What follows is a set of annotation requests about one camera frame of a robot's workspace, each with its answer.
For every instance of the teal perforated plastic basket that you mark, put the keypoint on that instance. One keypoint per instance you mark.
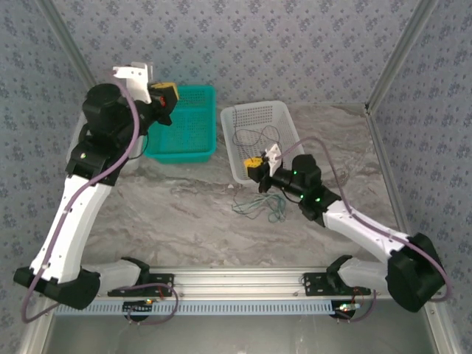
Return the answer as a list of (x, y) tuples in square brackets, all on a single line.
[(191, 147)]

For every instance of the white perforated plastic basket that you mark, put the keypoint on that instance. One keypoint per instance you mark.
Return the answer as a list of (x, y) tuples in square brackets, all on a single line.
[(140, 164), (258, 118)]

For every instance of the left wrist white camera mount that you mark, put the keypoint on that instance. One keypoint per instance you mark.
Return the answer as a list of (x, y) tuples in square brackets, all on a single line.
[(132, 77)]

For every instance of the small black controller board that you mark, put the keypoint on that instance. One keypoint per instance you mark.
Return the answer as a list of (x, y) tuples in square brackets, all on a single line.
[(138, 306), (346, 307)]

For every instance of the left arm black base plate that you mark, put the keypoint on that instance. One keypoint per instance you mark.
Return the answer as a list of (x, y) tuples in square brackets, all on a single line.
[(164, 279)]

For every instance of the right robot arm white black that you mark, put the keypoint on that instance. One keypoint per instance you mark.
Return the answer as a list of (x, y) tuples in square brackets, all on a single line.
[(368, 228)]

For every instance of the aluminium lower frame bar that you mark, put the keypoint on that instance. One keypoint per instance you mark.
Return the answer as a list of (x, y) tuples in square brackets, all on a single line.
[(35, 333), (442, 332)]

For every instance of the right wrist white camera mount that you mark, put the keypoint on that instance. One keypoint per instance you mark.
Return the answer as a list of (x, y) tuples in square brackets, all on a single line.
[(273, 153)]

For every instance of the grey metal panel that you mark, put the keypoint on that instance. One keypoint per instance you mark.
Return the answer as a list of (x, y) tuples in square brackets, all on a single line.
[(239, 335)]

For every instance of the aluminium frame post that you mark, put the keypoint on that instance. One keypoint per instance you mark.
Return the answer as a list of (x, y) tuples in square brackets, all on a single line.
[(70, 48), (402, 51)]

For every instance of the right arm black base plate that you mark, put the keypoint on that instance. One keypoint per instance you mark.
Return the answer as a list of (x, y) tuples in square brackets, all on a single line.
[(313, 284)]

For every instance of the aluminium mounting rail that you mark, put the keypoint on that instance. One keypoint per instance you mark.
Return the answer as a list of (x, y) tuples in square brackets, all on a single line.
[(239, 282)]

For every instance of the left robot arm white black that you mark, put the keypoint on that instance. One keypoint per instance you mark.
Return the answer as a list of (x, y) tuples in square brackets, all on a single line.
[(73, 221)]

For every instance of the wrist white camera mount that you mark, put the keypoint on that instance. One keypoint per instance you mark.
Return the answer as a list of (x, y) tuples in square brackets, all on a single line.
[(273, 153), (132, 77)]

